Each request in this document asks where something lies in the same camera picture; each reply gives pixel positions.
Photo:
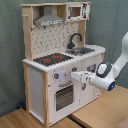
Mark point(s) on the left stove knob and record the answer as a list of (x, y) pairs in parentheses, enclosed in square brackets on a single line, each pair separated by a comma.
[(56, 75)]

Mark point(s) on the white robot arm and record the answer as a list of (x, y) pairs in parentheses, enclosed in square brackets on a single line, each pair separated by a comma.
[(106, 73)]

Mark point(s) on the grey range hood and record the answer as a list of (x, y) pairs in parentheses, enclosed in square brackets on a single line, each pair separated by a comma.
[(48, 18)]

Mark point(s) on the white cabinet door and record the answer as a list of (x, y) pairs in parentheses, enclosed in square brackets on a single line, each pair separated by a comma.
[(89, 93)]

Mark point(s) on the toy microwave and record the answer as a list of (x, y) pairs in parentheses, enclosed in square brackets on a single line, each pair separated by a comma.
[(77, 11)]

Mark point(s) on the black toy stovetop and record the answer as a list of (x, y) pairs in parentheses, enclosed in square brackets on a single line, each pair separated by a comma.
[(52, 59)]

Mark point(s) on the wooden toy kitchen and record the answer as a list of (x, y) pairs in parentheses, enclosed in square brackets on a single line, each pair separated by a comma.
[(46, 40)]

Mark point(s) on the stove knob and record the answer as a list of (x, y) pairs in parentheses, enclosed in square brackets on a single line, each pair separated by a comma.
[(56, 75), (74, 68)]

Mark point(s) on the grey ice dispenser panel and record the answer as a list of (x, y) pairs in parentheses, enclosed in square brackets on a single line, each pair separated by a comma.
[(91, 68)]

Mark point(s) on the grey toy sink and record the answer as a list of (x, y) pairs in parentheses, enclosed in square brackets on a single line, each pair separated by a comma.
[(79, 51)]

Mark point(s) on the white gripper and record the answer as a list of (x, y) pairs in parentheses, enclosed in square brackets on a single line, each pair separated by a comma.
[(82, 76)]

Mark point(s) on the white oven door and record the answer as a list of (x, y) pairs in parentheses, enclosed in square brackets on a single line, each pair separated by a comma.
[(62, 100)]

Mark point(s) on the right stove knob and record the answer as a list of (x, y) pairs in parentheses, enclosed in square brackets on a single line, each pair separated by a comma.
[(74, 68)]

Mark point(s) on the black toy faucet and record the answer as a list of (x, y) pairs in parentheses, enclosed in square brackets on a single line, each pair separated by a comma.
[(73, 41)]

